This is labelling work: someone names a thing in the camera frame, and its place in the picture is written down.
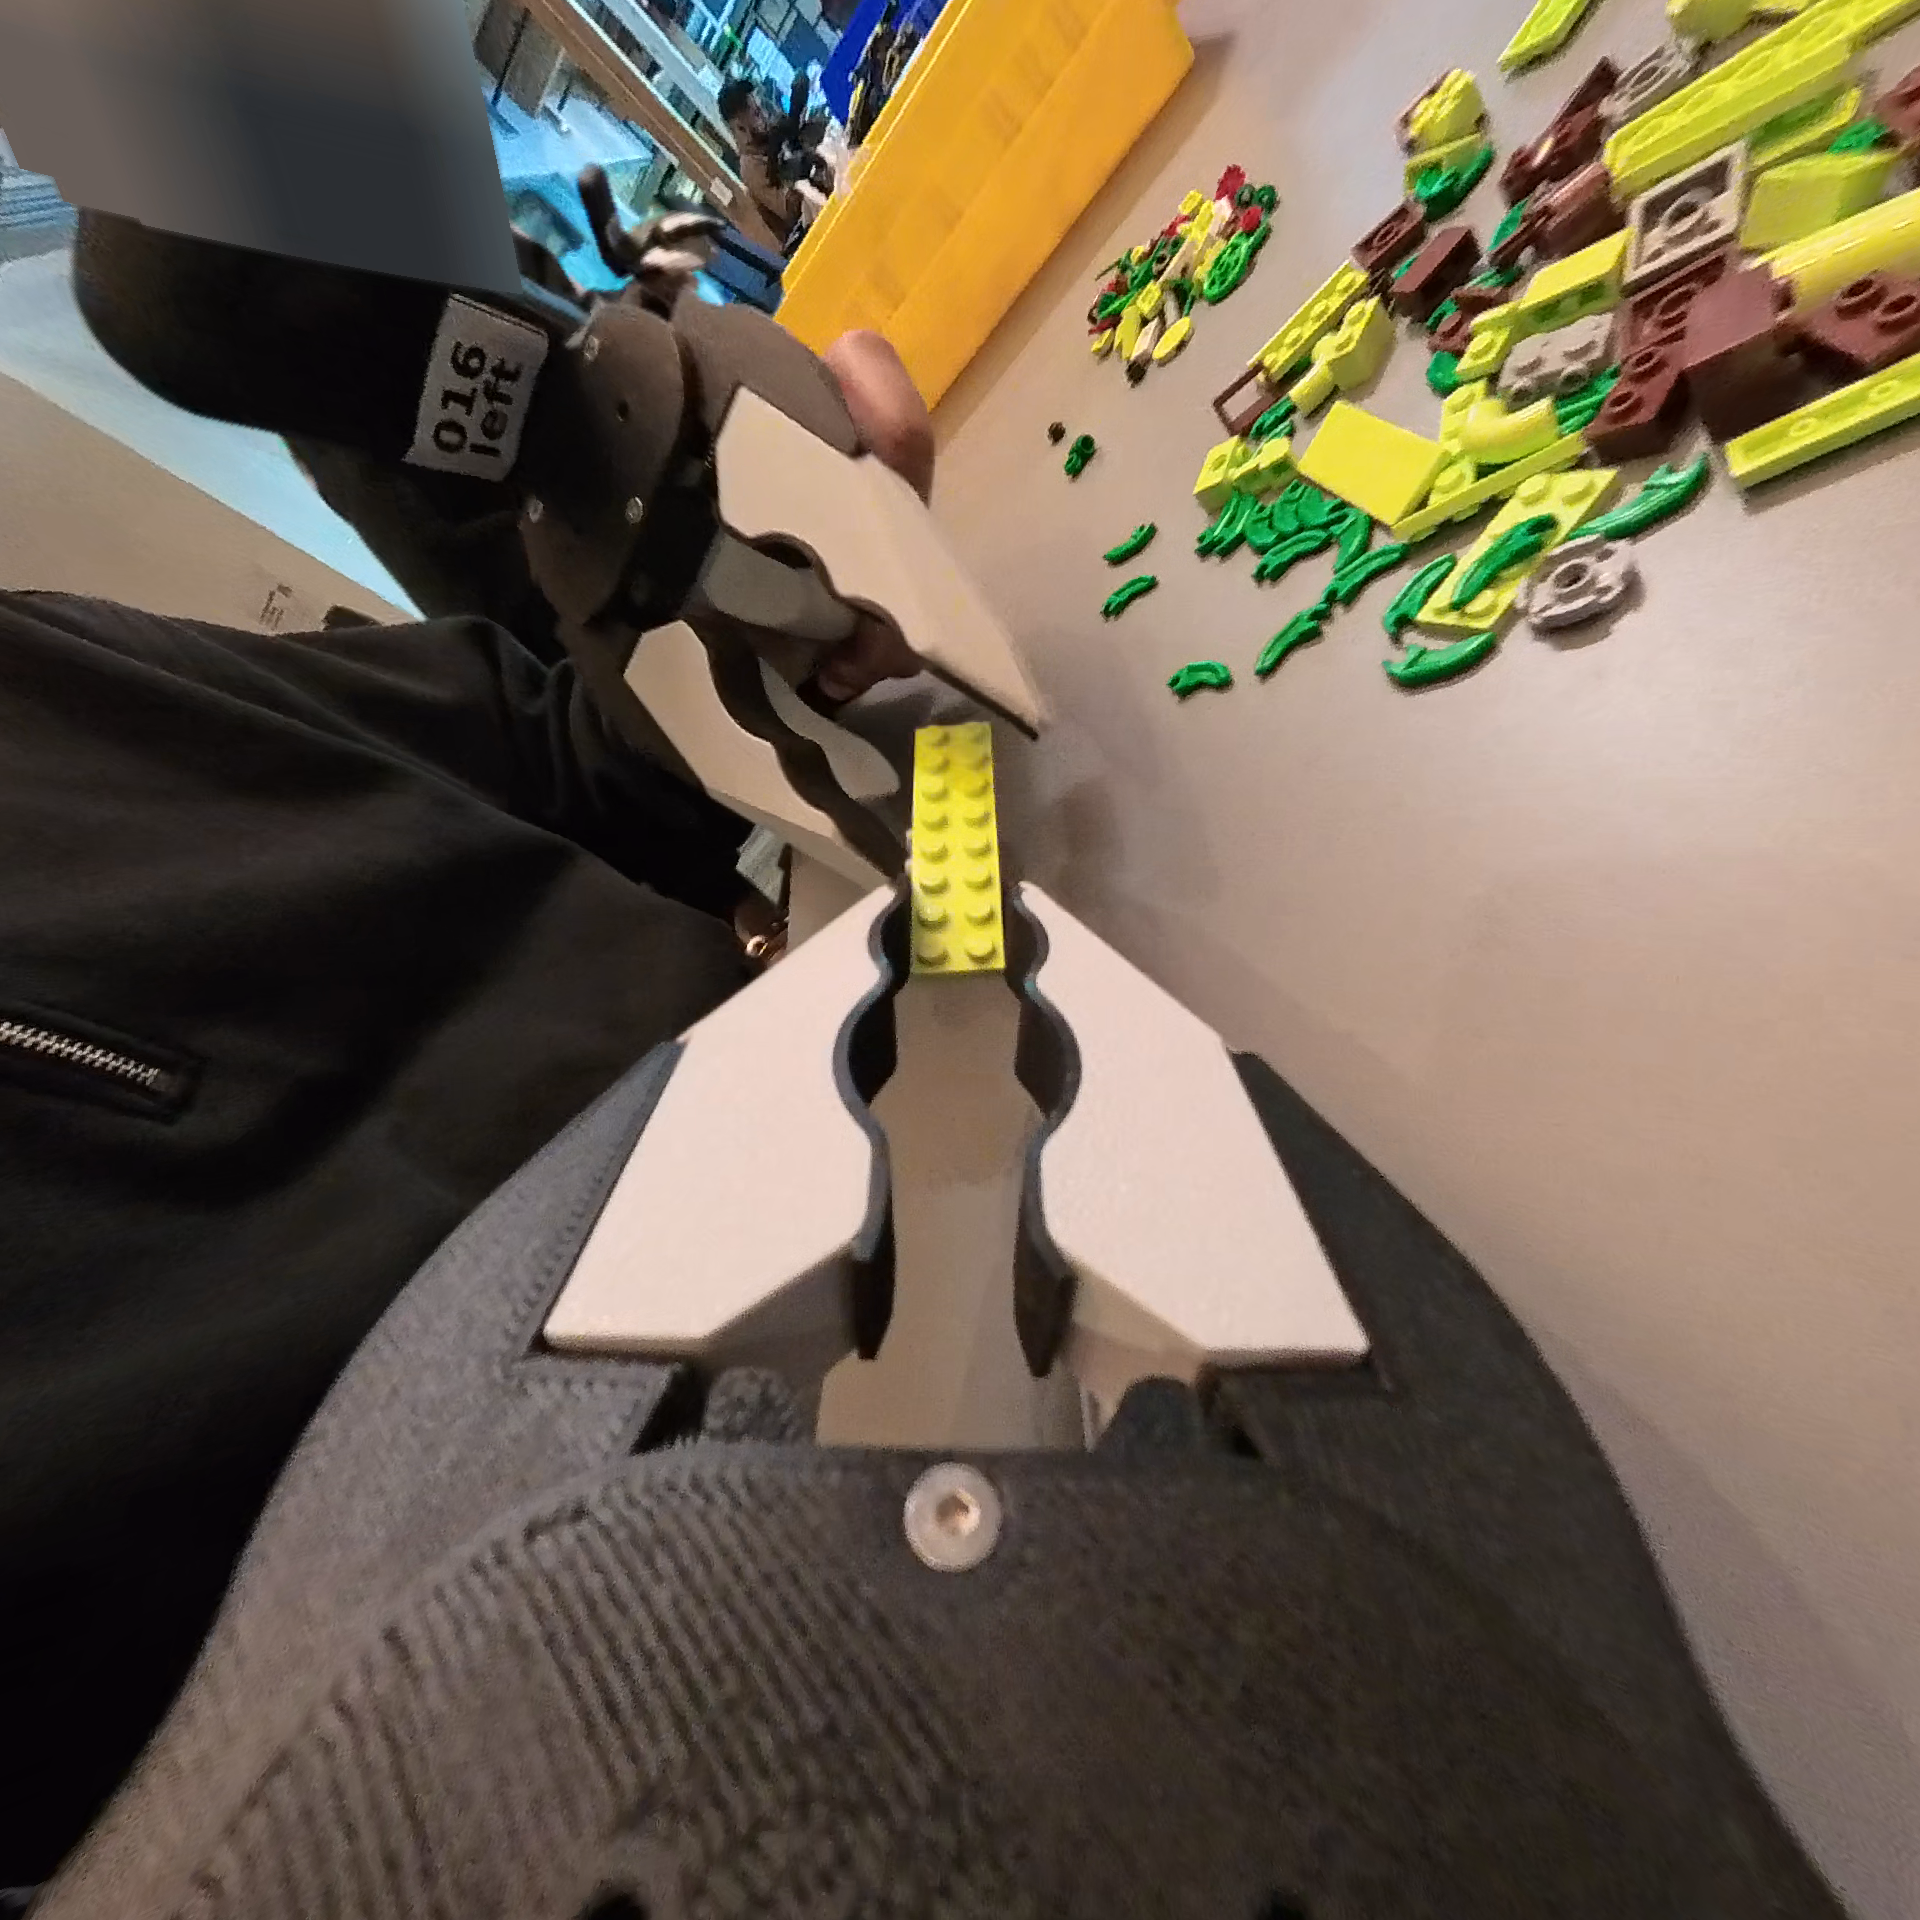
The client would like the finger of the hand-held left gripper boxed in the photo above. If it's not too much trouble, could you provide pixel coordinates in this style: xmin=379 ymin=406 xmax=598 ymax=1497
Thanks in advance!
xmin=694 ymin=383 xmax=1045 ymax=739
xmin=620 ymin=625 xmax=916 ymax=889

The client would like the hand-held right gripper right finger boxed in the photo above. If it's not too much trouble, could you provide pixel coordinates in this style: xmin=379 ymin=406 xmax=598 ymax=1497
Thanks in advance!
xmin=998 ymin=879 xmax=1374 ymax=1433

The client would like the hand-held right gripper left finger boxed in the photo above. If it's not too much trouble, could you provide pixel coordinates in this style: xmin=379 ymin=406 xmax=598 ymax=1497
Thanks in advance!
xmin=545 ymin=878 xmax=921 ymax=1442

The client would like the lime studded toy plate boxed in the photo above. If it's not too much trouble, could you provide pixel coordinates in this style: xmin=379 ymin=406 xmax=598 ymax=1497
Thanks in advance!
xmin=910 ymin=722 xmax=1003 ymax=873
xmin=902 ymin=866 xmax=1012 ymax=987

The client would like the pile of toy bricks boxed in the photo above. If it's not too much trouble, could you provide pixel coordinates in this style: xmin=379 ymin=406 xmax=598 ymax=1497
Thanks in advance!
xmin=1046 ymin=0 xmax=1920 ymax=698

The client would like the person's left forearm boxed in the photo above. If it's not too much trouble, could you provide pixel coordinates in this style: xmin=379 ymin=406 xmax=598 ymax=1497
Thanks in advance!
xmin=323 ymin=598 xmax=782 ymax=931

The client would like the person's left hand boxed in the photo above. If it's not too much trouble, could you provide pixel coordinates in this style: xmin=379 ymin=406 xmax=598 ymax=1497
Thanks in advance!
xmin=817 ymin=328 xmax=937 ymax=706

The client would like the yellow storage bin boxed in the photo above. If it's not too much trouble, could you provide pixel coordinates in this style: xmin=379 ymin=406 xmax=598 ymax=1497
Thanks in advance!
xmin=772 ymin=0 xmax=1198 ymax=409

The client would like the heap of tiny mixed toy pieces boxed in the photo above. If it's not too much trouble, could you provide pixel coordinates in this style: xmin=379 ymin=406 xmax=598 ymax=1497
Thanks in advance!
xmin=1089 ymin=162 xmax=1281 ymax=377

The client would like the person's black clothing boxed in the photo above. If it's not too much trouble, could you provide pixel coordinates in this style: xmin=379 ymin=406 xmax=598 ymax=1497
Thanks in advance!
xmin=0 ymin=591 xmax=788 ymax=1875

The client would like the blue storage bin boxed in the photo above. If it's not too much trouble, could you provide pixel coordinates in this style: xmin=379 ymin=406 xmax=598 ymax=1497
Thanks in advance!
xmin=817 ymin=0 xmax=970 ymax=106

